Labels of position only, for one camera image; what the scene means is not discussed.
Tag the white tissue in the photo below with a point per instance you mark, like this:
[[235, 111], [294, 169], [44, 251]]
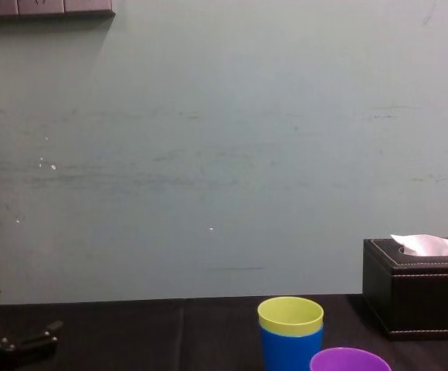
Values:
[[428, 244]]

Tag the black leather tissue box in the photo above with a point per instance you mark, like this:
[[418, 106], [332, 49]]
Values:
[[421, 297]]

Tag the yellow plastic cup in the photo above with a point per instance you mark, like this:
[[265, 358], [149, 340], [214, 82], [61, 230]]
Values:
[[274, 322]]

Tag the black table cloth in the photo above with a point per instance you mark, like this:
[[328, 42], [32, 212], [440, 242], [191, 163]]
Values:
[[170, 336]]

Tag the dark wall socket panel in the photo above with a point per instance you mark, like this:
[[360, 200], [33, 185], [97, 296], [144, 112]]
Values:
[[42, 7]]

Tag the blue plastic cup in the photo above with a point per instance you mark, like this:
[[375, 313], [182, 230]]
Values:
[[286, 351]]

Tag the plain pale wall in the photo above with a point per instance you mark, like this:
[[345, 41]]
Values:
[[224, 154]]

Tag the purple plastic cup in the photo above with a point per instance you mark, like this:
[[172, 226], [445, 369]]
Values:
[[347, 361]]

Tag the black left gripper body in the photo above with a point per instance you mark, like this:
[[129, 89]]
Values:
[[0, 359]]

